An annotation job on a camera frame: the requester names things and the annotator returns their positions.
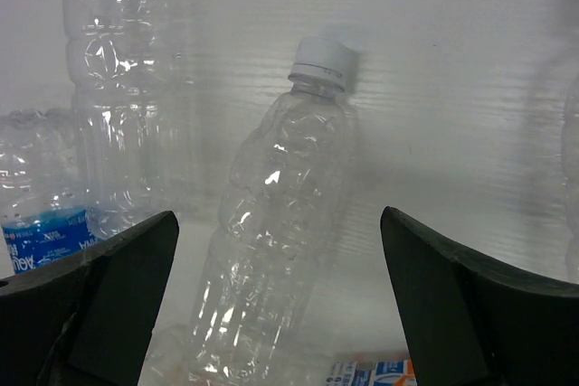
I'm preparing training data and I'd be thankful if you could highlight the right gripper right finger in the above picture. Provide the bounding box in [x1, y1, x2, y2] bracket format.
[380, 207, 578, 385]

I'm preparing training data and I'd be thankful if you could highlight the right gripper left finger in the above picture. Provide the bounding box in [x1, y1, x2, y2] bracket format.
[1, 211, 179, 385]

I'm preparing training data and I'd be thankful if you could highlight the clear bottle white cap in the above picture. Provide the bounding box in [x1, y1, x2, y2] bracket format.
[182, 37, 355, 385]

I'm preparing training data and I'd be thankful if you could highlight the clear ribbed bottle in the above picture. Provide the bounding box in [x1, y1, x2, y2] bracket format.
[62, 0, 195, 239]

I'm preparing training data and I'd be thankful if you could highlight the white blue label bottle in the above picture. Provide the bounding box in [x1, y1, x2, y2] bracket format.
[324, 359, 417, 386]

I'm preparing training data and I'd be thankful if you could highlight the blue label clear bottle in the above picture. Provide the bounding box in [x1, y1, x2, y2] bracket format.
[1, 108, 100, 274]

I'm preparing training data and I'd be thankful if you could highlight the clear crushed bottle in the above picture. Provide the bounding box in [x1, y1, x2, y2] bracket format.
[561, 79, 578, 283]

